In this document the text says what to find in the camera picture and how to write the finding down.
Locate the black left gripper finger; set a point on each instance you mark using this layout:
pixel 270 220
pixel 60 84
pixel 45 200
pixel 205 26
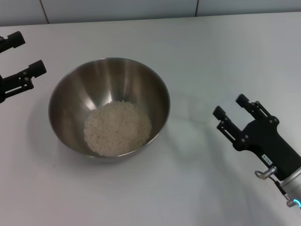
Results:
pixel 15 40
pixel 35 68

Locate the stainless steel mixing bowl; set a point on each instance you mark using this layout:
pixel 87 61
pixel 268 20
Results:
pixel 77 94

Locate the clear plastic cup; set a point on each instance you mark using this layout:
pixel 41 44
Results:
pixel 192 117

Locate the white rice grains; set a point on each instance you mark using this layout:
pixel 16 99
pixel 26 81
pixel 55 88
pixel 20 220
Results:
pixel 117 131

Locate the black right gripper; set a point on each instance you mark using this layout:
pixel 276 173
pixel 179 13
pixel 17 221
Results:
pixel 265 139

